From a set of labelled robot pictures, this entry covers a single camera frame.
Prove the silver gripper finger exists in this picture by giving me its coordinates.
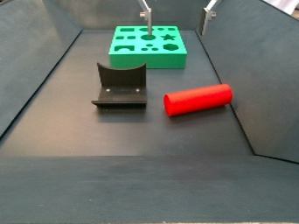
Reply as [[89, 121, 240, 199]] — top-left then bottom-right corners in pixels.
[[136, 0, 152, 35], [200, 0, 219, 35]]

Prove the red cylinder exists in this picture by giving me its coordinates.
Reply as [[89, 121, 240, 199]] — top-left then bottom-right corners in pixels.
[[162, 84, 232, 116]]

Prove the green shape sorter block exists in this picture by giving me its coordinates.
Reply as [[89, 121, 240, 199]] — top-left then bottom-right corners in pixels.
[[108, 26, 186, 69]]

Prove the black curved cradle stand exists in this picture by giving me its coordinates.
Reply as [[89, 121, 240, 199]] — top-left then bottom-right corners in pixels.
[[90, 64, 146, 107]]

